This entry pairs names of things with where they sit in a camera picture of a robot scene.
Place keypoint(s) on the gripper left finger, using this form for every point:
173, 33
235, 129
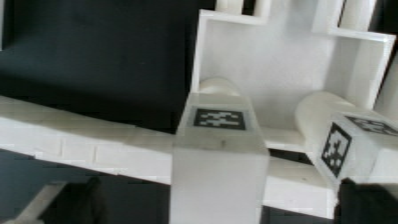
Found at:
68, 204

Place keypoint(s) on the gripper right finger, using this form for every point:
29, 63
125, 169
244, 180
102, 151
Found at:
367, 203

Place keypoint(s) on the white chair leg block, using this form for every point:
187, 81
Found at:
351, 140

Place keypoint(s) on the white leg block short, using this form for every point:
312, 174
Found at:
219, 158

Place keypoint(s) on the white chair seat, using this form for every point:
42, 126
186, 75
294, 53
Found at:
292, 50

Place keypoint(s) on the white U-shaped fence frame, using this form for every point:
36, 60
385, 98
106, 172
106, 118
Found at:
127, 150

